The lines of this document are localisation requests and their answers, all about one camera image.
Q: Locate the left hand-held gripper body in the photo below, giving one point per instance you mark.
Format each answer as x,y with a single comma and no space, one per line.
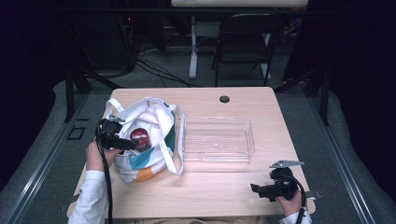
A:
109,130

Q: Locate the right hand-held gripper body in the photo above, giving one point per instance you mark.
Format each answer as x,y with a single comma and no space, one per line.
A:
281,182

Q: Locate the red can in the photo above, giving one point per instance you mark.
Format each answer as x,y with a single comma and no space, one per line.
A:
140,139

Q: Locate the white tote bag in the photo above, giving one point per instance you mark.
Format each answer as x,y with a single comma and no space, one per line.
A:
146,137

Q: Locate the clear plastic tray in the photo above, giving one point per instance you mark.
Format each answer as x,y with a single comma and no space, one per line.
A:
218,139

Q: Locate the person's right hand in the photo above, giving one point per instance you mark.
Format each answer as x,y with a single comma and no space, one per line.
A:
290,204

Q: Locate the person's left hand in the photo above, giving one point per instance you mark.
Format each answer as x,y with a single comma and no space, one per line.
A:
94,156

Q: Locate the black metal stand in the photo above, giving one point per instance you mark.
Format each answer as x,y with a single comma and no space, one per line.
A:
77,81
311,87

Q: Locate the black folding chair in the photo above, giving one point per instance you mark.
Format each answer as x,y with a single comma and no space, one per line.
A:
244,46

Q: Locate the white desk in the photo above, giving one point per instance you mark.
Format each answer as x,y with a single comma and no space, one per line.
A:
236,18

